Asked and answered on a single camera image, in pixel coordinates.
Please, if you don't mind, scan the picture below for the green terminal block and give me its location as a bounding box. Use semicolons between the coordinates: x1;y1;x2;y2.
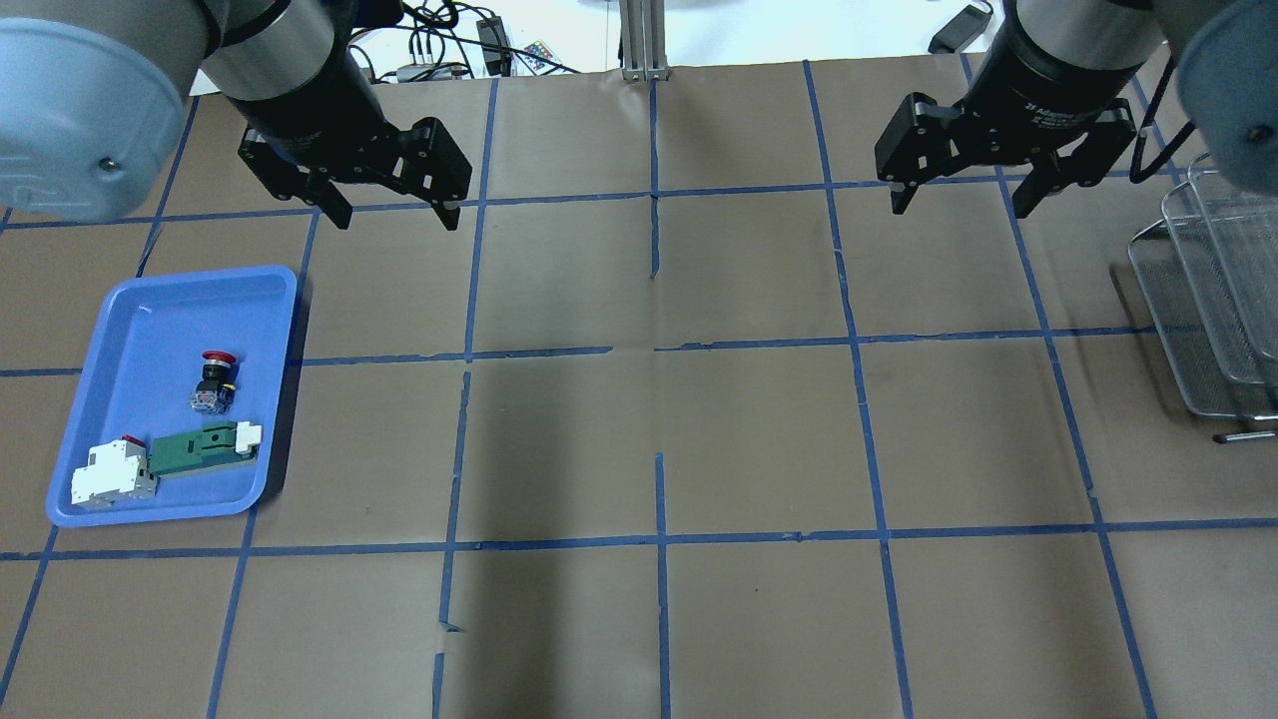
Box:
148;420;265;478

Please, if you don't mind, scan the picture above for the silver wire mesh shelf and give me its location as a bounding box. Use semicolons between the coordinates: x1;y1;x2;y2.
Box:
1127;152;1277;444

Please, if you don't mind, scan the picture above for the colourful remote control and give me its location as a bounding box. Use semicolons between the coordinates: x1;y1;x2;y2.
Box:
518;40;560;77

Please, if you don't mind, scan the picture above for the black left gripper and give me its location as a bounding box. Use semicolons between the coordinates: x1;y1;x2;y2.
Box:
230;61;473;232

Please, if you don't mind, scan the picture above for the red emergency stop button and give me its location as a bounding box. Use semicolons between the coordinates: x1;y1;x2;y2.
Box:
189;350;239;414

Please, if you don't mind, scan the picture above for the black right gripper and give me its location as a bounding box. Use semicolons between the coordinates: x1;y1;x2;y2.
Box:
875;45;1136;220

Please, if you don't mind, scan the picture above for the white circuit breaker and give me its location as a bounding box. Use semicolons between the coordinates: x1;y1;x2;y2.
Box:
70;435;158;510

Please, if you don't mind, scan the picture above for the aluminium frame post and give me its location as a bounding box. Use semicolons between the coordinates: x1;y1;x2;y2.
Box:
619;0;670;83

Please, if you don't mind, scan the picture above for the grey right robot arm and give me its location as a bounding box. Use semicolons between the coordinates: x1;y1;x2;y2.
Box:
875;1;1277;218

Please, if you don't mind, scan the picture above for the black power adapter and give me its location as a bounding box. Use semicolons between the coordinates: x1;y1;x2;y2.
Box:
927;1;994;55

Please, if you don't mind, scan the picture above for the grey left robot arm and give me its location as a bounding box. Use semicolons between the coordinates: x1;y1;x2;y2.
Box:
1;1;473;231

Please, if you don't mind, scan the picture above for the blue plastic tray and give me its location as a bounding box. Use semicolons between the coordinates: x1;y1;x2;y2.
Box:
45;266;300;527

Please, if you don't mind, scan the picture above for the grey power strip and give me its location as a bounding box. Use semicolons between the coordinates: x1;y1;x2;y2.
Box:
391;61;473;86

